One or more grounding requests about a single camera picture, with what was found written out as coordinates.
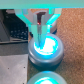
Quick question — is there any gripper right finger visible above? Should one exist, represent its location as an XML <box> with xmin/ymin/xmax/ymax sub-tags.
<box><xmin>40</xmin><ymin>8</ymin><xmax>63</xmax><ymax>48</ymax></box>

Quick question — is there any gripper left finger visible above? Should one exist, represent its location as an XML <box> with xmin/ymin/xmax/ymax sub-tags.
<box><xmin>14</xmin><ymin>8</ymin><xmax>42</xmax><ymax>48</ymax></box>

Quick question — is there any blue button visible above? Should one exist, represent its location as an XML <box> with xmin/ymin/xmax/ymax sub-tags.
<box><xmin>27</xmin><ymin>32</ymin><xmax>65</xmax><ymax>71</ymax></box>

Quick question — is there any green button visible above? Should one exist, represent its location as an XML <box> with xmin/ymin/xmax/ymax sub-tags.
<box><xmin>27</xmin><ymin>70</ymin><xmax>63</xmax><ymax>84</ymax></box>

